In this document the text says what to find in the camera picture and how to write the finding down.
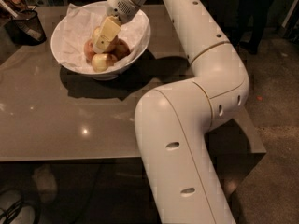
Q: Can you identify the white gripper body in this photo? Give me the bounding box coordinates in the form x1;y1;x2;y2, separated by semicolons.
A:
106;0;140;24

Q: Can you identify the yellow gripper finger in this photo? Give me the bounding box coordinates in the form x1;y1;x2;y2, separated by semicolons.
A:
92;16;121;53

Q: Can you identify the yellow-red apple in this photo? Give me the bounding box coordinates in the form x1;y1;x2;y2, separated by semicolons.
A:
92;26;118;53

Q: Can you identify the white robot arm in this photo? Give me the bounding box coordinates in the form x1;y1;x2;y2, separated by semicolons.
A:
101;0;249;224

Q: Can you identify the right red apple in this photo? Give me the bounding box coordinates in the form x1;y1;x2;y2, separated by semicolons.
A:
113;39;130;60

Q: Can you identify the red apple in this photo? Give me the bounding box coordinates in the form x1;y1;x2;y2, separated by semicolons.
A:
84;39;95;62
113;39;130;60

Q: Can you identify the white bowl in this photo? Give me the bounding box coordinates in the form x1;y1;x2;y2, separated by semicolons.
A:
50;0;152;81

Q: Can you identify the left red apple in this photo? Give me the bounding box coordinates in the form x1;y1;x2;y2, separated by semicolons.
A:
84;39;95;62

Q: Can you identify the front yellow apple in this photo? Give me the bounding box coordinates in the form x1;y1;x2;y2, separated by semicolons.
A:
92;53;118;73

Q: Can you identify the white paper liner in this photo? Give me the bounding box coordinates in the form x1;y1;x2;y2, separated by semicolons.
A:
57;0;151;74

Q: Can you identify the person in dark clothes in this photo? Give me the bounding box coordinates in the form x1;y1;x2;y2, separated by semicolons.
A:
214;0;289;56

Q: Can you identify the white robot base with cables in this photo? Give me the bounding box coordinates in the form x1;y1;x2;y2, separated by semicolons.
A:
0;189;40;224

